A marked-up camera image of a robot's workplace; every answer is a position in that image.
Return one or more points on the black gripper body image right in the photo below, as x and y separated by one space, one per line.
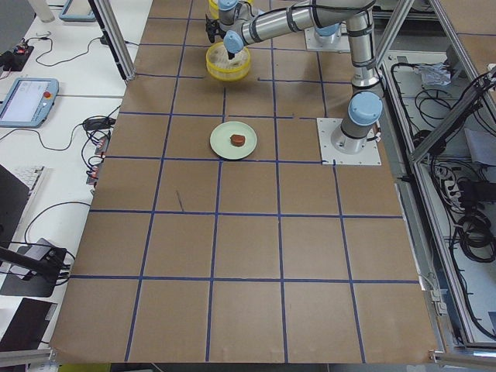
211 30

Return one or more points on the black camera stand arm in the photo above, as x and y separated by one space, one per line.
48 267

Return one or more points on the yellow steamer layer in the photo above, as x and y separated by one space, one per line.
229 75
216 6

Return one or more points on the teach pendant tablet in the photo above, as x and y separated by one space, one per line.
28 102

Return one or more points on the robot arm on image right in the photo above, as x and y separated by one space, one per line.
240 25

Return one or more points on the light green plate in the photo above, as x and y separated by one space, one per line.
220 143

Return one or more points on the aluminium frame post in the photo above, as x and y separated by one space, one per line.
110 30

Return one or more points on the metal base plate arm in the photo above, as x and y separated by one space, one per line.
338 149
340 49

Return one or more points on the crumpled white paper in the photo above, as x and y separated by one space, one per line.
434 74

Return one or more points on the dark red bun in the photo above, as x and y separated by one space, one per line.
237 140

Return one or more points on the white keyboard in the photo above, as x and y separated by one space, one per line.
31 176

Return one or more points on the black power brick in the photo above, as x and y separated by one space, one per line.
98 123

